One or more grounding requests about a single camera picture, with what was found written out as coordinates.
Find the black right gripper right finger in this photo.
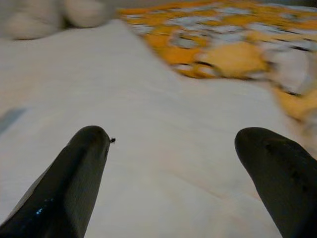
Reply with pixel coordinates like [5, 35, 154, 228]
[234, 126, 317, 238]

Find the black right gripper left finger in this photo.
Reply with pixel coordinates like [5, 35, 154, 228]
[0, 125, 116, 238]

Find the yellow cartoon print quilt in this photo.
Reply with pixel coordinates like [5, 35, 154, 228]
[269, 74, 317, 142]

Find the white bed mattress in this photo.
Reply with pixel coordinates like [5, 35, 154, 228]
[0, 18, 317, 238]

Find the orange cartoon print blanket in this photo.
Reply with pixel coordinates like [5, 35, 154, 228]
[116, 0, 317, 82]

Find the cream plush toy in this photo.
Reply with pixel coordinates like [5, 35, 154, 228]
[0, 0, 111, 41]

